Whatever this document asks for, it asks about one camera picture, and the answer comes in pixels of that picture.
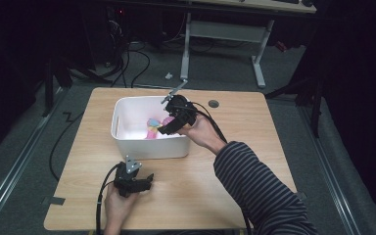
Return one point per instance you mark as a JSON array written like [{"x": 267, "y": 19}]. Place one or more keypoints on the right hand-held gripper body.
[{"x": 181, "y": 111}]

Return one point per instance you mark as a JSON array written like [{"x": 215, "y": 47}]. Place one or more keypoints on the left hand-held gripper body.
[{"x": 127, "y": 178}]

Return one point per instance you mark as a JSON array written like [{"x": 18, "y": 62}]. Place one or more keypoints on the pink plush toy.
[{"x": 167, "y": 121}]

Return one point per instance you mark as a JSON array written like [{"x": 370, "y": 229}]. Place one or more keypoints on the pastel multicoloured plush toy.
[{"x": 152, "y": 128}]

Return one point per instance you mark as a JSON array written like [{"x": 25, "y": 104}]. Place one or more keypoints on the white plastic bin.
[{"x": 133, "y": 147}]

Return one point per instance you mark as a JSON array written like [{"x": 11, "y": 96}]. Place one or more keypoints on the person's left hand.
[{"x": 117, "y": 205}]

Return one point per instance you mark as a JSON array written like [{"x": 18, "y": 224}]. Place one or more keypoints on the person's right hand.
[{"x": 202, "y": 132}]

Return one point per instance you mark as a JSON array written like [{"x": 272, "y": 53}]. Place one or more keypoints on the round grey table grommet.
[{"x": 213, "y": 103}]

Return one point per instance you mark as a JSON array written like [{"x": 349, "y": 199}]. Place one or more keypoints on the small white floor scrap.
[{"x": 168, "y": 76}]

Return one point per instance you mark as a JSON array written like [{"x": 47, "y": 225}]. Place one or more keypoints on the grey tape strip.
[{"x": 54, "y": 200}]

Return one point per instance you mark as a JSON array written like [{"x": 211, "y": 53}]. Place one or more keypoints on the desk with grey metal legs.
[{"x": 228, "y": 31}]

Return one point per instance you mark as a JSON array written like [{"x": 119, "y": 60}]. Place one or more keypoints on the black computer tower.
[{"x": 116, "y": 32}]

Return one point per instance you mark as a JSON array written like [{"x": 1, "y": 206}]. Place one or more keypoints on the black metal stand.
[
  {"x": 57, "y": 81},
  {"x": 306, "y": 91}
]

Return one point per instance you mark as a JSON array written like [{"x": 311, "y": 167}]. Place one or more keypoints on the metal floor rail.
[
  {"x": 326, "y": 169},
  {"x": 16, "y": 169}
]

